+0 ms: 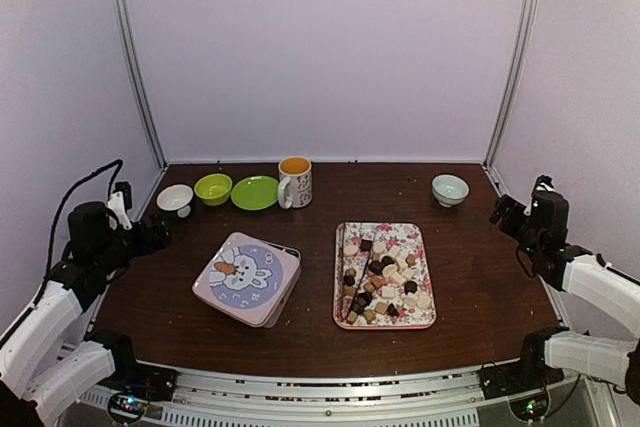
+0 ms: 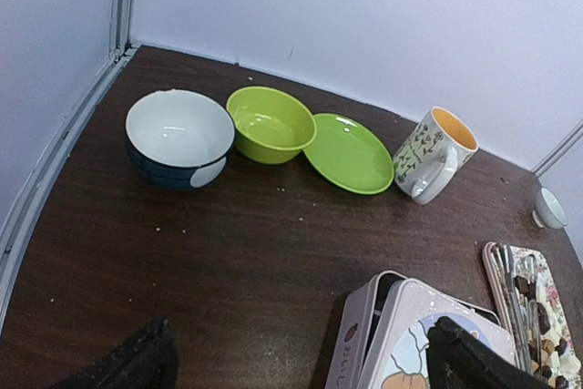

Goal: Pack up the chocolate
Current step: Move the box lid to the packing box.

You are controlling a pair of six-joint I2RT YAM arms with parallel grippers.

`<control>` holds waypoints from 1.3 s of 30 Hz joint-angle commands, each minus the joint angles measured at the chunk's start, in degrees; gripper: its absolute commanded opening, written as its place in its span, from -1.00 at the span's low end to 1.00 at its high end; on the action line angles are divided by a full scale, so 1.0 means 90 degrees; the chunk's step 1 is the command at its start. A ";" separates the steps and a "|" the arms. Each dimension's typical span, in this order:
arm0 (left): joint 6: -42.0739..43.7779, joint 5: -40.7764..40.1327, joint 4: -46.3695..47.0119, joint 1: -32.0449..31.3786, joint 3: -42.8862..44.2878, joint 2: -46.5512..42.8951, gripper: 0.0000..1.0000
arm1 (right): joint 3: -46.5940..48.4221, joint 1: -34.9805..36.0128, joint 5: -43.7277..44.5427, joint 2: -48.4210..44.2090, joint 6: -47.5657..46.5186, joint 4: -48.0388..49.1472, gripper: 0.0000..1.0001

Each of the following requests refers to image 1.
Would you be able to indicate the pale blue ceramic bowl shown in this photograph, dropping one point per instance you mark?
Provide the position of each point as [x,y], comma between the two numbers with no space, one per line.
[449,190]

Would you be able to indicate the white mug with orange inside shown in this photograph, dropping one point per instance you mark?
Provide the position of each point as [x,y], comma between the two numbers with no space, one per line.
[295,183]

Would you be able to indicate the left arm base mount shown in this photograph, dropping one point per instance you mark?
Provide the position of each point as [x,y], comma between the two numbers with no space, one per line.
[134,385]

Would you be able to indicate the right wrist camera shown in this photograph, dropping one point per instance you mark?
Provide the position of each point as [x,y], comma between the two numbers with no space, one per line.
[543,188]

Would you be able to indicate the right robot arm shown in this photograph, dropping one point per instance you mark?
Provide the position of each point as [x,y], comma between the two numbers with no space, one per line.
[600,338]

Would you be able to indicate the white oval chocolate upper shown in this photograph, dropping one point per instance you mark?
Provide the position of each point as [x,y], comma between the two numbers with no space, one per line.
[379,247]

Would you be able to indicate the metal tongs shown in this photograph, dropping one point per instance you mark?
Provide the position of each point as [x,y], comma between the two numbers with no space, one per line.
[350,272]

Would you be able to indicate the pink bunny tin lid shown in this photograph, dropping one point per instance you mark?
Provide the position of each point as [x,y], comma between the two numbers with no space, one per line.
[249,279]

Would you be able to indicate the green bowl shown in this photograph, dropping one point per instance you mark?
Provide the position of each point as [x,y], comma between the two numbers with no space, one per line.
[214,189]

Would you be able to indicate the left aluminium frame post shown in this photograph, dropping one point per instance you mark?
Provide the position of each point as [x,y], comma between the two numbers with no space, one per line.
[134,72]

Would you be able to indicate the tan Sweet chocolate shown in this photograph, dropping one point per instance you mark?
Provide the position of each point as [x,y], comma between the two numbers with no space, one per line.
[381,308]

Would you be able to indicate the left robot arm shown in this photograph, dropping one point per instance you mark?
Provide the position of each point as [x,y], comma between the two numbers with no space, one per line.
[102,242]

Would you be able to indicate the aluminium frame post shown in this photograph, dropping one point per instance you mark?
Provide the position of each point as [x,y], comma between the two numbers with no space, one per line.
[524,31]
[134,72]

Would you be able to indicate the right aluminium frame post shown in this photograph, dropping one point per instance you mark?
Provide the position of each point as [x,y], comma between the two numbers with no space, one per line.
[524,31]

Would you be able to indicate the front aluminium rail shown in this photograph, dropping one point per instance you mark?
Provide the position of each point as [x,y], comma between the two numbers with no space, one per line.
[446,398]

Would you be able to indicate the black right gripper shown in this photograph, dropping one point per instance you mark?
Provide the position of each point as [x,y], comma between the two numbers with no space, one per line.
[505,225]

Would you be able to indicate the floral pink tray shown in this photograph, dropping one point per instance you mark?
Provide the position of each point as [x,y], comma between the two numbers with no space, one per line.
[404,260]

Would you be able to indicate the dark square chocolate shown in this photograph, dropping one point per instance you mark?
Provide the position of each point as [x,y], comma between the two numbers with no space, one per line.
[365,245]

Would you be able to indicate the dark heart chocolate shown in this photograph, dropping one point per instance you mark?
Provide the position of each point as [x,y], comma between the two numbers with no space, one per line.
[410,287]

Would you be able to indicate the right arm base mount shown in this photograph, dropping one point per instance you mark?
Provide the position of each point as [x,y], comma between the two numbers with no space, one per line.
[525,381]

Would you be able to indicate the green plate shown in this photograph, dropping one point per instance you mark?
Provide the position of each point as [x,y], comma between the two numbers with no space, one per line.
[255,193]

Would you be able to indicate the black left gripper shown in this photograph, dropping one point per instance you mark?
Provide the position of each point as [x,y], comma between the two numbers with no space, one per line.
[161,240]

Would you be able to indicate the white black bowl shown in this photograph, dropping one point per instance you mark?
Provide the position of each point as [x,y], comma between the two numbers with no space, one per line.
[176,201]

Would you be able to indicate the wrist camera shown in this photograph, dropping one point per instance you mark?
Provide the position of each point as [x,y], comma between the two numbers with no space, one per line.
[123,188]
[543,188]

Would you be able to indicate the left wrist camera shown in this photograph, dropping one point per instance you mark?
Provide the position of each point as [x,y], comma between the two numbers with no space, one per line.
[123,188]

